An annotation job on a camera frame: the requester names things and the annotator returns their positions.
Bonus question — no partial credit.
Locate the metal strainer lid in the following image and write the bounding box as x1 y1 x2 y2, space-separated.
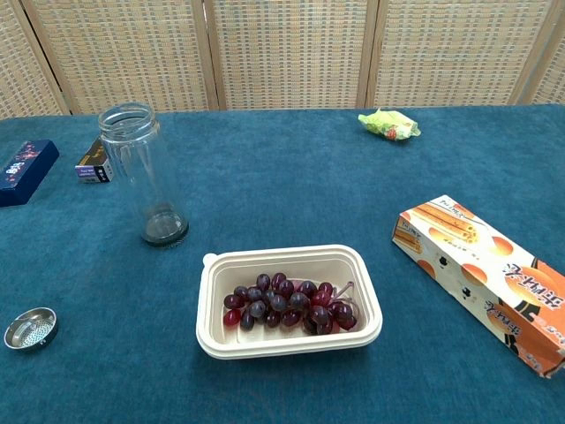
4 307 59 352

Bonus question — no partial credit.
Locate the clear glass jar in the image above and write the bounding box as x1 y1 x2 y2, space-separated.
97 102 190 248

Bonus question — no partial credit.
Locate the blue table cloth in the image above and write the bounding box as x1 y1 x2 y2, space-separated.
0 103 565 424

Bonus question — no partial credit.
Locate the cream plastic food container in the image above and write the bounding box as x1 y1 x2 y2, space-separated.
195 244 384 360

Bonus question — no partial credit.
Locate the purple grape bunch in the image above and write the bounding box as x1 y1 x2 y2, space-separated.
222 272 358 336

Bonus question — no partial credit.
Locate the green yellow snack packet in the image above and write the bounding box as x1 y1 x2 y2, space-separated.
358 108 422 143

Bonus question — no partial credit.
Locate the woven folding screen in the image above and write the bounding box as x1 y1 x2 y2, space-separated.
0 0 565 121

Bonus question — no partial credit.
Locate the small black purple box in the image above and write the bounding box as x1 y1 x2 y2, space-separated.
74 138 115 185

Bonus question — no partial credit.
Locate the orange white snack box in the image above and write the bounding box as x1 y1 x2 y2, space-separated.
391 194 565 378

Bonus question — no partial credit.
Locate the dark blue printed box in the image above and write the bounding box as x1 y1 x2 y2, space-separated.
0 140 60 208

